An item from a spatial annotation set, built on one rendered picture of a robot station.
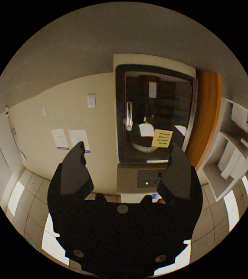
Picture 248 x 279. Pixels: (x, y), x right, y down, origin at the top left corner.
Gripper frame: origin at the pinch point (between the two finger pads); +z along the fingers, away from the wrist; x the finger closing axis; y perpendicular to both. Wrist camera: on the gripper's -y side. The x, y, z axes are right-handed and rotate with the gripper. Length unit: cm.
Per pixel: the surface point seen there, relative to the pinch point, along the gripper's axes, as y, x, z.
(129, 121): 3.4, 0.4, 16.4
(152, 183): 31.9, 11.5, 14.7
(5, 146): 36, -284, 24
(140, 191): 34.9, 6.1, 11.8
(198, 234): 151, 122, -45
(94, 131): 30, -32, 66
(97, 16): -20.4, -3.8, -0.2
